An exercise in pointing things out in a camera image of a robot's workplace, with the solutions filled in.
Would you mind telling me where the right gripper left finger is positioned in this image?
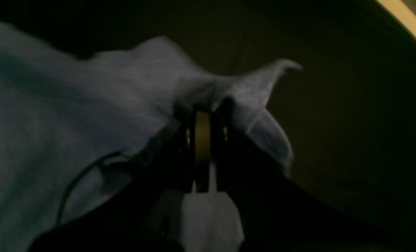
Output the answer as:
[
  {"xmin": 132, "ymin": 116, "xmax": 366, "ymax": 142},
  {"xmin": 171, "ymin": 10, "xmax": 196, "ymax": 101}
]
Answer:
[{"xmin": 28, "ymin": 110, "xmax": 210, "ymax": 252}]

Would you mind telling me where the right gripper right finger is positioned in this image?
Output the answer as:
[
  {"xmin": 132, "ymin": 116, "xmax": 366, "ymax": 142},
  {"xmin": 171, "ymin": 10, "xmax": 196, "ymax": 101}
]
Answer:
[{"xmin": 211, "ymin": 98, "xmax": 397, "ymax": 252}]

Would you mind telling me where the blue-grey t-shirt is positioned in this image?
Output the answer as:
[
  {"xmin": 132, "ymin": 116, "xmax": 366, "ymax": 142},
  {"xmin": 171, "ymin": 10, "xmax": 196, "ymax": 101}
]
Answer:
[{"xmin": 0, "ymin": 21, "xmax": 302, "ymax": 252}]

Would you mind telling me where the black table cloth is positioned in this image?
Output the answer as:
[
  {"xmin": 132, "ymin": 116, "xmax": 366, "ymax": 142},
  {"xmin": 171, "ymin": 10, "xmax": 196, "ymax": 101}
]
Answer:
[{"xmin": 0, "ymin": 0, "xmax": 416, "ymax": 252}]

